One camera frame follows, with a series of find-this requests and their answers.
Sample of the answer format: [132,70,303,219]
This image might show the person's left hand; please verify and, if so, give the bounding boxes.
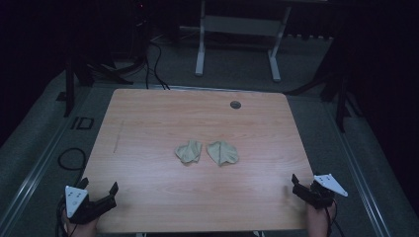
[63,217,100,237]

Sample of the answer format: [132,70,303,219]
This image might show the white desk frame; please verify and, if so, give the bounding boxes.
[195,0,293,83]

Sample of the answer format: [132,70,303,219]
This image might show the person's right hand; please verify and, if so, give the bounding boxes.
[306,201,337,237]

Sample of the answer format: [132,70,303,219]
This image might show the black metal stand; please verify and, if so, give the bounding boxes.
[286,33,364,133]
[56,48,134,119]

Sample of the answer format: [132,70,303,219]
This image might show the beige cloth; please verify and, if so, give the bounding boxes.
[207,140,240,167]
[174,139,204,165]

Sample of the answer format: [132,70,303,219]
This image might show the black floor cables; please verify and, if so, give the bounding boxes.
[143,39,171,91]

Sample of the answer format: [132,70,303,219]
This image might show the metal floor rail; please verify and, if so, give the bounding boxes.
[0,113,75,233]
[324,98,394,237]

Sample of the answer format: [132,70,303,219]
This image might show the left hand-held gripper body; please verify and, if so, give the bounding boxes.
[64,186,118,226]

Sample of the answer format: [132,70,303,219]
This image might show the right hand-held gripper cable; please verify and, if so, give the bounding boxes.
[324,198,346,237]

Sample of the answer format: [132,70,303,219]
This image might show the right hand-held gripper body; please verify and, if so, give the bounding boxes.
[293,173,349,210]

